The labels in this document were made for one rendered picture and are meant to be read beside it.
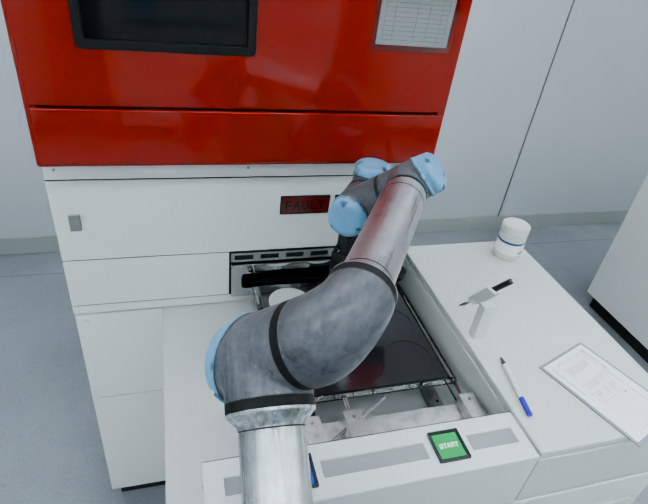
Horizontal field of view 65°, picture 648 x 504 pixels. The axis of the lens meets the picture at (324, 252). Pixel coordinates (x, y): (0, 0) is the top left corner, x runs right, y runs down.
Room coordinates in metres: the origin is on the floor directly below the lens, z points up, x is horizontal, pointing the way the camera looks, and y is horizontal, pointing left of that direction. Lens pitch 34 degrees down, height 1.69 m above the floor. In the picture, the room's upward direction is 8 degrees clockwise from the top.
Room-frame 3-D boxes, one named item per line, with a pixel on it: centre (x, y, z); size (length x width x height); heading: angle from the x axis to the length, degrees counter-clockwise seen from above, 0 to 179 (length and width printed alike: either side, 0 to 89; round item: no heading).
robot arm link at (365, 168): (0.95, -0.07, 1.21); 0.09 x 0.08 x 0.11; 162
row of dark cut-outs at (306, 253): (1.06, 0.01, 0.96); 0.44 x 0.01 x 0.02; 109
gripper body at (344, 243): (0.96, -0.07, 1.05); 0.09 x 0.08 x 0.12; 72
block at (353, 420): (0.60, -0.10, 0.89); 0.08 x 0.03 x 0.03; 19
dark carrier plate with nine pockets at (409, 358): (0.87, -0.07, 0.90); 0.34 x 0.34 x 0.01; 19
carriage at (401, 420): (0.62, -0.18, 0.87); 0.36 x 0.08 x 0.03; 109
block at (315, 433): (0.57, -0.03, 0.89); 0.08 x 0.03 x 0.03; 19
